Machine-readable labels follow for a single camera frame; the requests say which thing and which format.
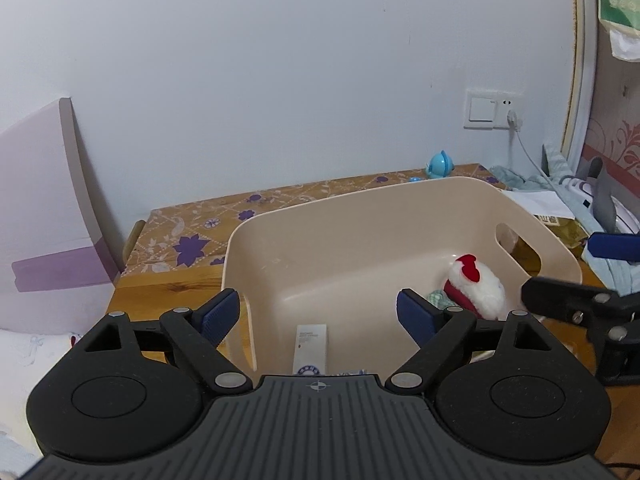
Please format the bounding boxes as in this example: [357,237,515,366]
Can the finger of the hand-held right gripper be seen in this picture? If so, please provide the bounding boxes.
[521,275,640,334]
[587,232,640,262]

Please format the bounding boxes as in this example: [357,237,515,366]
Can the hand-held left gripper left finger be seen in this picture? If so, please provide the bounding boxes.
[80,288,253,395]

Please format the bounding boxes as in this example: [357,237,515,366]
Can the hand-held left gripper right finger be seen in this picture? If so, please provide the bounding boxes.
[390,288,557,394]

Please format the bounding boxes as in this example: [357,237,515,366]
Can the green plaid cloth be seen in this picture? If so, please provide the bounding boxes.
[424,289,453,312]

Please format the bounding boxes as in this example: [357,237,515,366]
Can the white red plush cat toy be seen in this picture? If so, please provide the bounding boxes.
[444,253,507,322]

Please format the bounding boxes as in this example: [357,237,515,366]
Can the beige plastic storage bin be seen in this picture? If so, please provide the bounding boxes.
[221,175,584,377]

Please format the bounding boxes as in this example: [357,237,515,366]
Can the white rectangular box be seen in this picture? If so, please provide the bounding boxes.
[291,323,329,377]

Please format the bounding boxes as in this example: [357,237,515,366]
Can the white handheld device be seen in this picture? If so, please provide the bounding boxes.
[564,174,640,237]

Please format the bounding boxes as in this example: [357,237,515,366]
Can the gold packaging box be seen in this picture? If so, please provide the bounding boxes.
[514,213,592,272]

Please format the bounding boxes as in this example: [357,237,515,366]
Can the white paper sheet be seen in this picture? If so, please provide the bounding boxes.
[502,188,577,220]

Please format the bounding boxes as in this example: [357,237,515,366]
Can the floral patterned cabinet top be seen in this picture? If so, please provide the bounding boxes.
[117,162,502,289]

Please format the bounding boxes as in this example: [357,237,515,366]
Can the floral bed headboard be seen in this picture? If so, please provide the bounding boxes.
[560,0,640,183]

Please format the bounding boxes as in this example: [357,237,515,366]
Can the blue plastic toy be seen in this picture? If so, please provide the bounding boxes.
[409,149,455,183]

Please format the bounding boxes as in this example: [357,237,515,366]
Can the white purple leaning board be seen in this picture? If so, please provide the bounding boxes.
[0,98,121,337]

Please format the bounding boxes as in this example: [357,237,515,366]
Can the white printed bedding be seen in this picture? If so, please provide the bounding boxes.
[0,327,87,463]

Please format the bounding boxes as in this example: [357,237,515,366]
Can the green tissue box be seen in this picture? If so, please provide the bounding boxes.
[594,0,640,62]

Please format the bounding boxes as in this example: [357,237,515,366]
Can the grey strap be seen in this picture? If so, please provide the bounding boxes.
[587,156,622,234]

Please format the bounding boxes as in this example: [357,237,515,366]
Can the white plug with cable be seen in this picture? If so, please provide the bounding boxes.
[506,109,552,182]

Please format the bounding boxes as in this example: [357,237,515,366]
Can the white wall socket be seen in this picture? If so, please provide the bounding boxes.
[493,92,526,131]

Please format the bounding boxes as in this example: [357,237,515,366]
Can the white wall switch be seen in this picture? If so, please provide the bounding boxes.
[463,88,496,131]

